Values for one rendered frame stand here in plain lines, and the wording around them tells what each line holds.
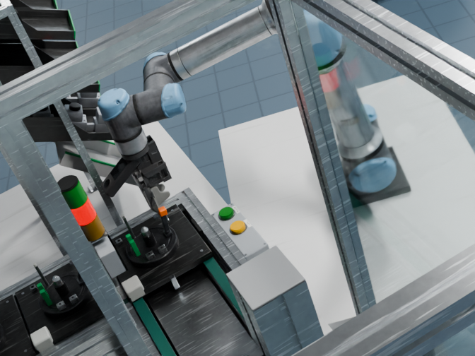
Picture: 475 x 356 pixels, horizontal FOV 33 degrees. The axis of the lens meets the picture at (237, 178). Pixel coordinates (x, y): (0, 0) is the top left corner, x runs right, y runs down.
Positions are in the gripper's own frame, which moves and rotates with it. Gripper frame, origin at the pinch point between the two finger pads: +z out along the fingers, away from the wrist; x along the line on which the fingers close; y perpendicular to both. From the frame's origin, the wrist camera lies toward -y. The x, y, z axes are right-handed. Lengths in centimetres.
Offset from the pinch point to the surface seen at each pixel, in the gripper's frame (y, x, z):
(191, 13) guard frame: 4, -84, -90
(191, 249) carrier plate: 3.9, -7.9, 11.7
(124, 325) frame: -19, -78, -46
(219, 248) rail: 10.1, -11.5, 12.6
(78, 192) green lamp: -14.9, -21.2, -30.7
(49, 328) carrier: -37.0, -7.3, 11.8
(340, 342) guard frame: -7, -133, -90
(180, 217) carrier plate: 6.5, 5.7, 11.7
